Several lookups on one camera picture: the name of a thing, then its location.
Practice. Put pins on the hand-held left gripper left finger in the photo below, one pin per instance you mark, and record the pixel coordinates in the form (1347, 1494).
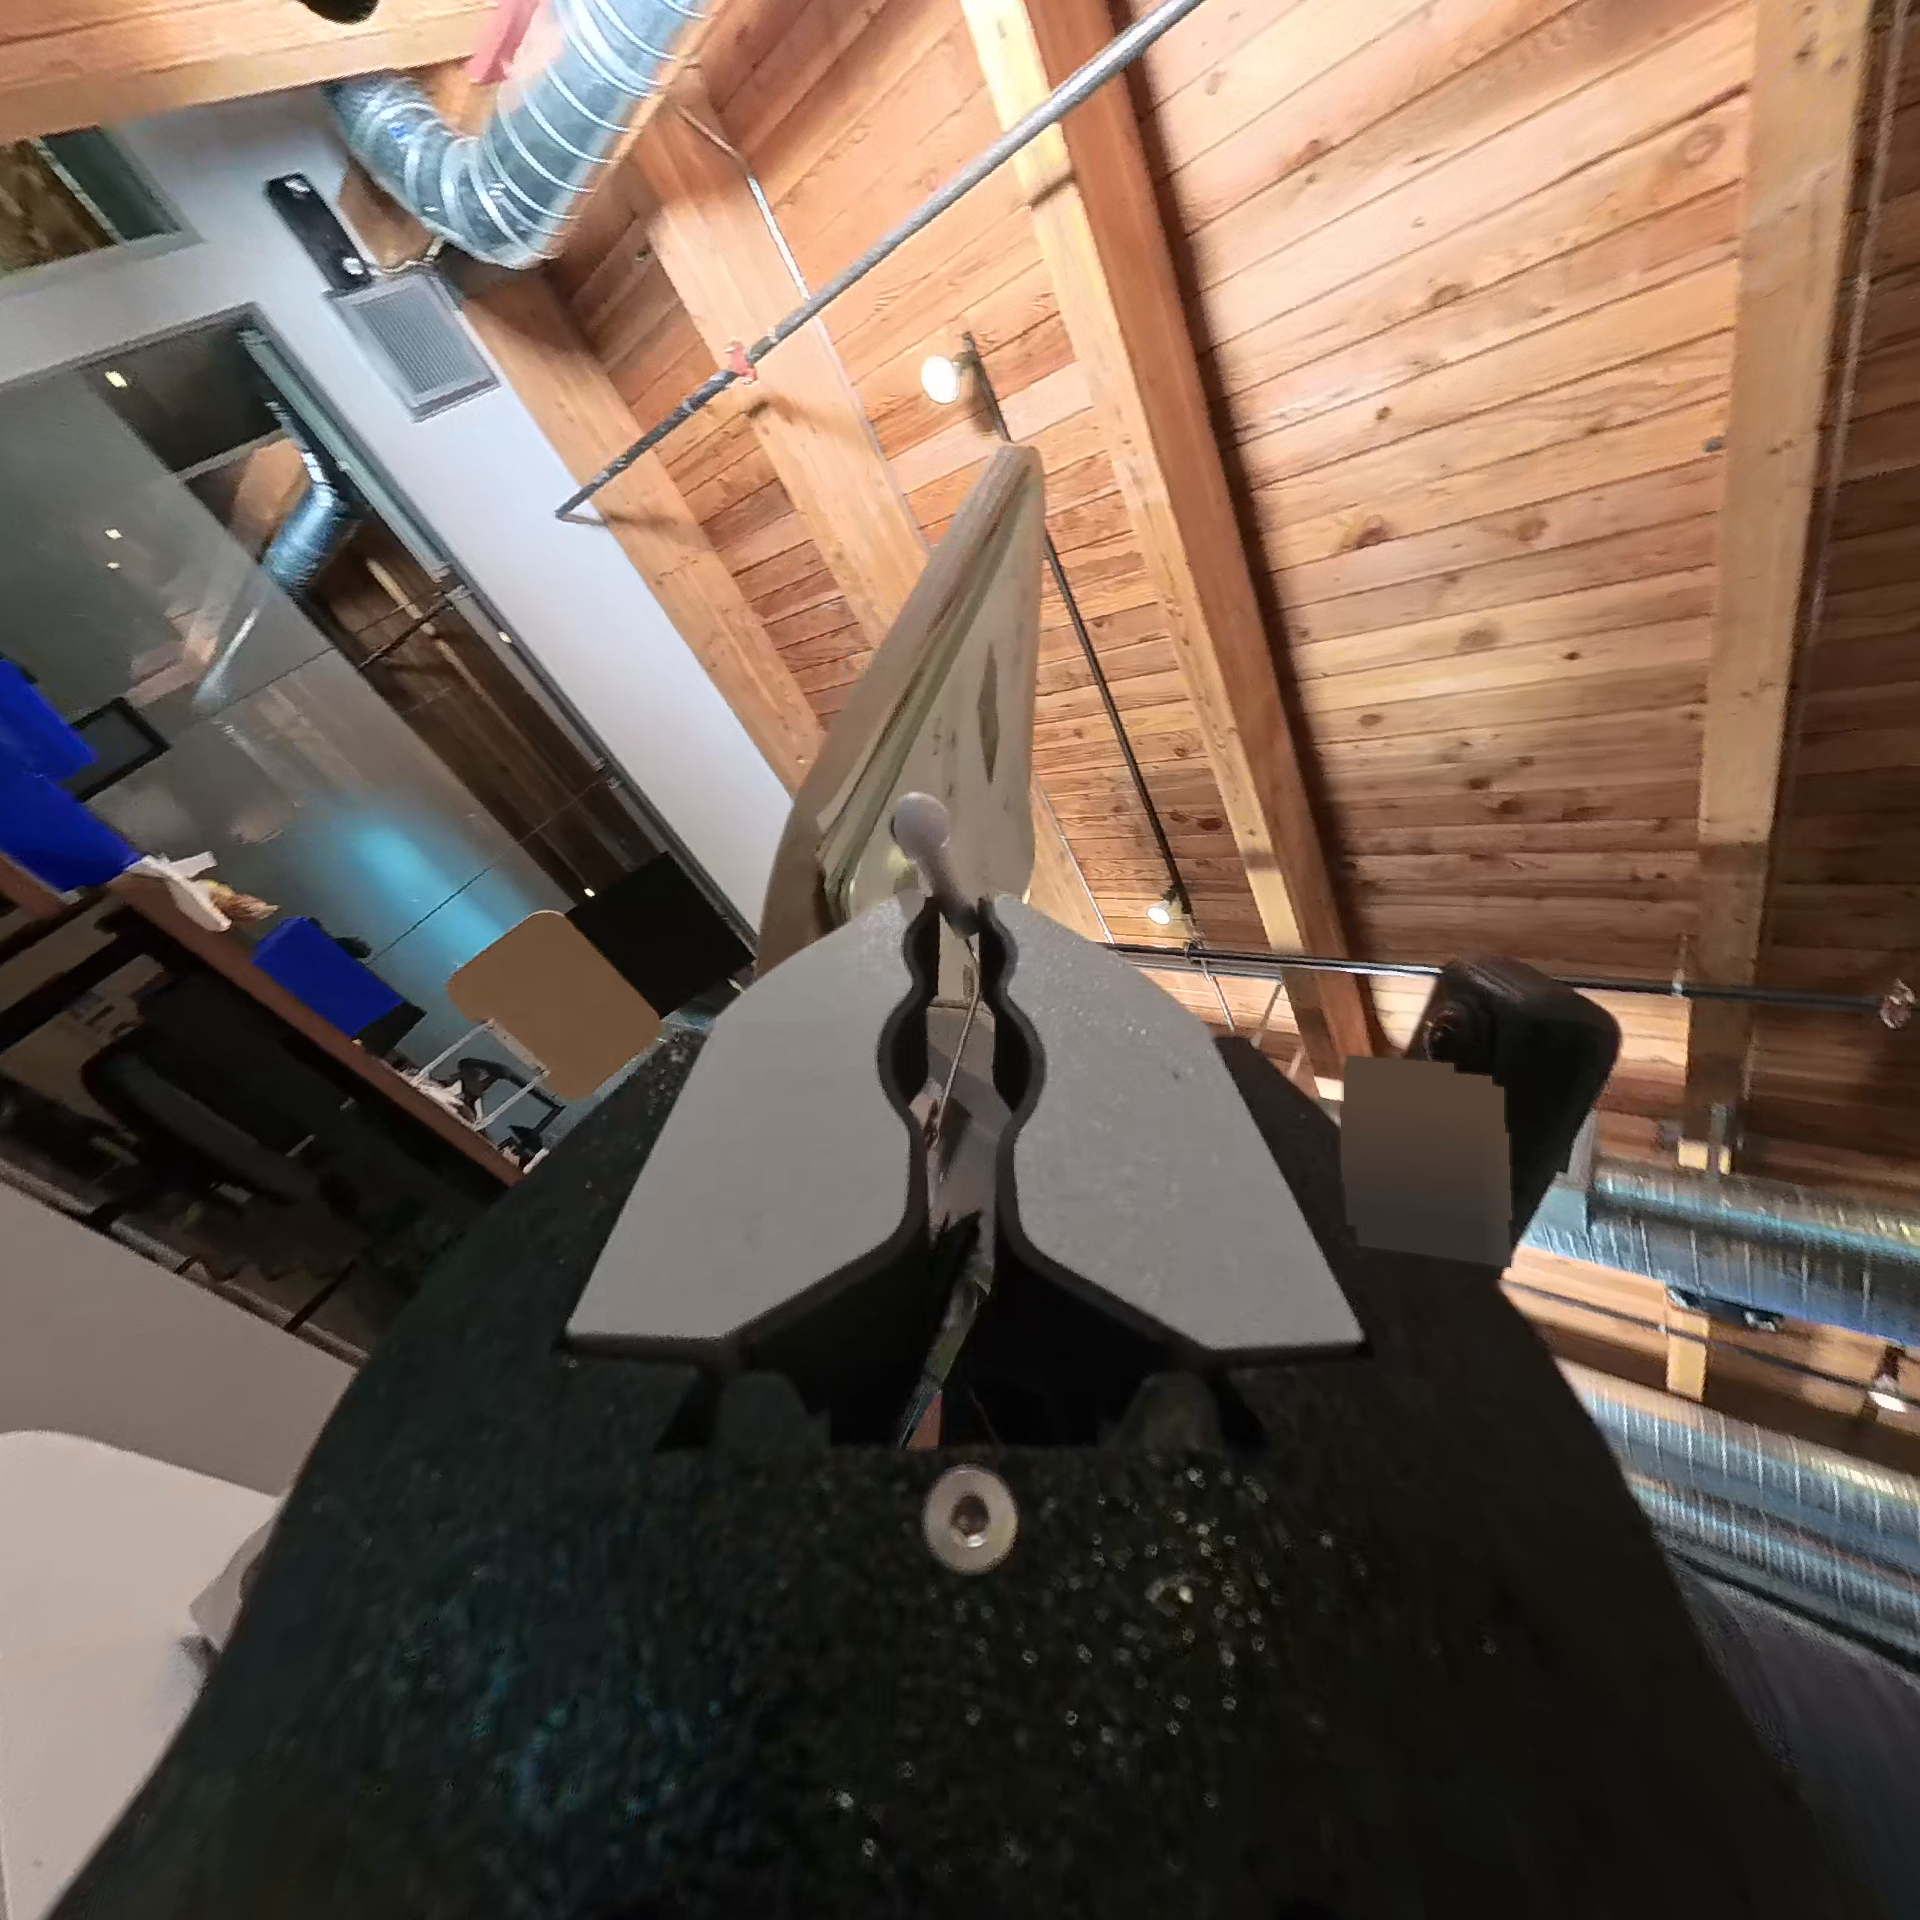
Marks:
(764, 1171)

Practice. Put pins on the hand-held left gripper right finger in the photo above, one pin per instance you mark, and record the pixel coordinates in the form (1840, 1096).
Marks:
(1156, 1185)

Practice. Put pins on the brick building instruction booklet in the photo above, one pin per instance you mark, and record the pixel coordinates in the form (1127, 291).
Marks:
(974, 721)

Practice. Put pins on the wooden book stand white base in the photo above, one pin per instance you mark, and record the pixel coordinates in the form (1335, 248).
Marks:
(106, 1651)

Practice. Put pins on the black monitor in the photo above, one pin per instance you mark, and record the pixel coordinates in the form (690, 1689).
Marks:
(675, 931)

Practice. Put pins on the metal ceiling rod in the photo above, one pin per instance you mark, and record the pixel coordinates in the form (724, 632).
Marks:
(974, 177)
(1319, 963)

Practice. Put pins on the blue storage bin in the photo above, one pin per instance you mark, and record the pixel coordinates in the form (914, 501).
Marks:
(60, 795)
(331, 973)

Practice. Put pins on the black office chair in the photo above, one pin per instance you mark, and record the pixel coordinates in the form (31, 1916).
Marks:
(224, 1080)

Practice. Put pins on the silver air duct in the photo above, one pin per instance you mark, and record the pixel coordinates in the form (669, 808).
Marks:
(510, 149)
(1800, 1499)
(308, 524)
(1770, 1253)

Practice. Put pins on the wall vent grille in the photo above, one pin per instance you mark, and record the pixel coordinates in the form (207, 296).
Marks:
(412, 347)

